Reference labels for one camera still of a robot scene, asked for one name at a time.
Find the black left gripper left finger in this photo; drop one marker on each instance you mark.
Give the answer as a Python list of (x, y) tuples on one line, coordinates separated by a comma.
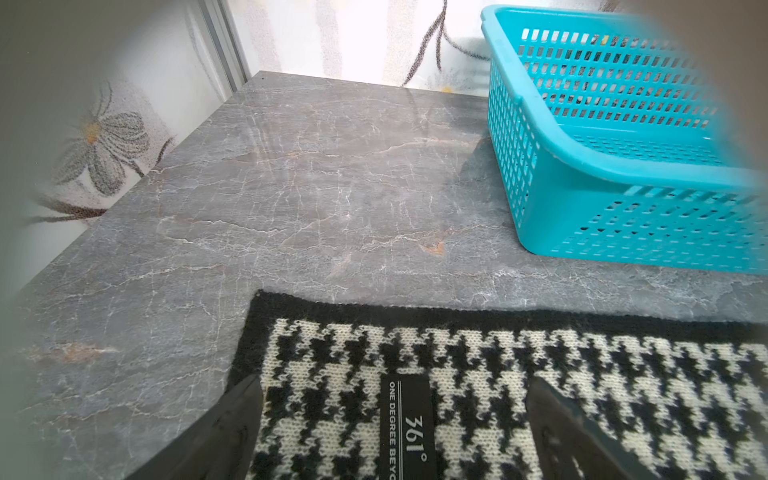
[(220, 445)]

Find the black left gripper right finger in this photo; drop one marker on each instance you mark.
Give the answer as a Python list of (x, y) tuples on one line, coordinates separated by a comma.
[(569, 445)]

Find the black white houndstooth scarf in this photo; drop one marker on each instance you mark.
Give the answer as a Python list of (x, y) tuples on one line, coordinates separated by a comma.
[(688, 399)]

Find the teal plastic basket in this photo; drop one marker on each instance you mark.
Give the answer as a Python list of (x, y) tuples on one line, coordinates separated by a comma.
[(612, 146)]

